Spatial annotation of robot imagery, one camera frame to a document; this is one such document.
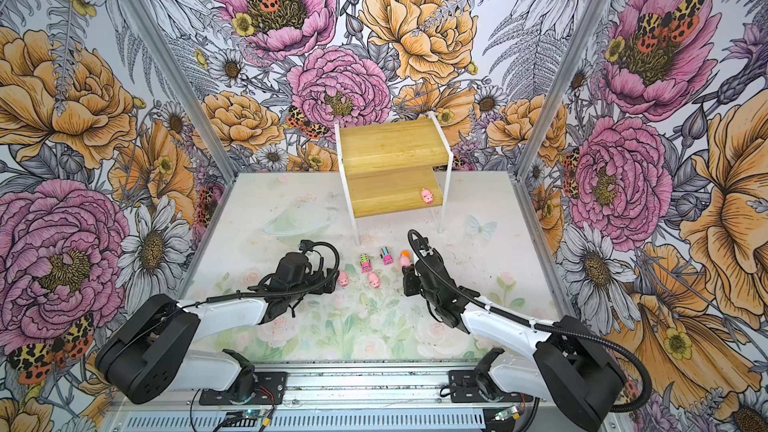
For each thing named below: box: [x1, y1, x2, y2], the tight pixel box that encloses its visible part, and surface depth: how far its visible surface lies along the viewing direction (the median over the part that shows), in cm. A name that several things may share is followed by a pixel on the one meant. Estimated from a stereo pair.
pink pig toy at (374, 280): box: [368, 272, 381, 289], surface depth 93 cm
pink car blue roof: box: [380, 246, 394, 266], surface depth 98 cm
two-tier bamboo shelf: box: [334, 112, 453, 246], surface depth 87 cm
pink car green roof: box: [360, 253, 373, 273], surface depth 96 cm
